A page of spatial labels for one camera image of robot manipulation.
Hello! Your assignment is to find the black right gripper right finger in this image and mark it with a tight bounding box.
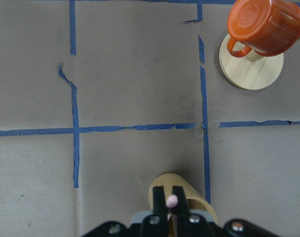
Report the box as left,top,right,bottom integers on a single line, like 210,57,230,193
172,186,189,237

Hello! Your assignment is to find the wooden mug tree stand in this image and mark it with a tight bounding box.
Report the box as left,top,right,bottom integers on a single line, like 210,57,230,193
219,17,300,90

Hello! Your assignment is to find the bamboo chopstick holder cup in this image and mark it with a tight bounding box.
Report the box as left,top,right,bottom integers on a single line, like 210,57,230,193
148,173,218,237

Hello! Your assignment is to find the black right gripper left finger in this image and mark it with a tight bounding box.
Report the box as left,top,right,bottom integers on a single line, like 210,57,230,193
152,186,168,237

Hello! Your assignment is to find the orange red mug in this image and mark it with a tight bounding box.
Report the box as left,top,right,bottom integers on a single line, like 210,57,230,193
227,0,300,58

